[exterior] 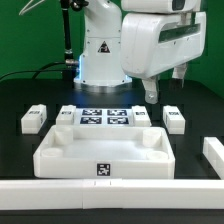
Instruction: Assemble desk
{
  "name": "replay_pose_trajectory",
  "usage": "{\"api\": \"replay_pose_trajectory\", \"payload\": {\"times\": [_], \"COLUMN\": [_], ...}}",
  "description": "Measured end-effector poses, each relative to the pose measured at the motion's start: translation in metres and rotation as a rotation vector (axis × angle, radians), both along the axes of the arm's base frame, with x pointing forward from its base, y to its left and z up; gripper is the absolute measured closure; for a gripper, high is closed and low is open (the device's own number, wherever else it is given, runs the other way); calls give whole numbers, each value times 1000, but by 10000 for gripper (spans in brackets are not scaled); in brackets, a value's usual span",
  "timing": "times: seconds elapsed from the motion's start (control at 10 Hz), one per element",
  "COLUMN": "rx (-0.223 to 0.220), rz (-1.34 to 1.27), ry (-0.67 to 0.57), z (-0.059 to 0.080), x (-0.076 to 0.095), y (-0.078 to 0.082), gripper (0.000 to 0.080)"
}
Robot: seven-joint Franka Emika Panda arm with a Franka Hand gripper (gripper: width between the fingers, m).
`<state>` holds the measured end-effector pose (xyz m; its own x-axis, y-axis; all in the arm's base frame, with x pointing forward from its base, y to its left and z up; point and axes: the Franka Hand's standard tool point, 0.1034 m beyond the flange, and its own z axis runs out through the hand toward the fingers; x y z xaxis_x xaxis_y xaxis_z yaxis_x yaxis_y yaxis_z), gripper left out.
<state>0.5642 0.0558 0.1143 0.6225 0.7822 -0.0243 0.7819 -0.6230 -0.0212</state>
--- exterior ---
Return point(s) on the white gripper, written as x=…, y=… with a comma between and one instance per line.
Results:
x=154, y=43

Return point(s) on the white desk top tray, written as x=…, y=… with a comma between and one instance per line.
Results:
x=89, y=152

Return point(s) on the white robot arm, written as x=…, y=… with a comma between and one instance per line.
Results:
x=100, y=63

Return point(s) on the white right guide block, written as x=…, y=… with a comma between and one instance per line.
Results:
x=213, y=150

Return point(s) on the fiducial marker sheet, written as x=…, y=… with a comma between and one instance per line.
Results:
x=103, y=117

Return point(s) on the white front guide rail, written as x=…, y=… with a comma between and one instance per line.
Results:
x=115, y=193

